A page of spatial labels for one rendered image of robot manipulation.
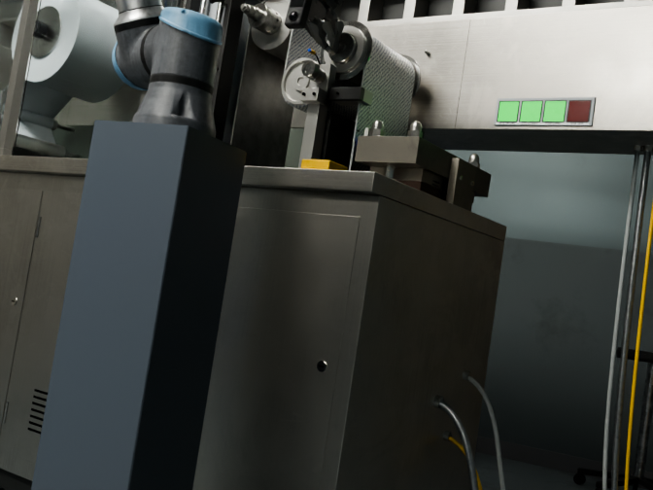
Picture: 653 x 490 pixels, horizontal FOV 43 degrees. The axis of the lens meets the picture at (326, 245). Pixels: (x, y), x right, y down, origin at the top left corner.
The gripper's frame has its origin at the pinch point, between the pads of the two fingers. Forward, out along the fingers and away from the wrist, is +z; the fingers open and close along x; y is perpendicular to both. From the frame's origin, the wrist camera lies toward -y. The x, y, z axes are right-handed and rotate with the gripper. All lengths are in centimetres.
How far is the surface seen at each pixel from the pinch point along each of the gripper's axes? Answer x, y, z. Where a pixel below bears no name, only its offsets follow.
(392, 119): -8.0, 3.6, 22.7
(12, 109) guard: 94, -26, -1
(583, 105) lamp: -51, 20, 30
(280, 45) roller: 19.6, 6.1, 1.5
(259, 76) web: 30.3, 5.6, 10.3
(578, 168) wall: 20, 179, 178
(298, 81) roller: 11.1, -2.2, 7.2
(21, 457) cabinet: 58, -98, 52
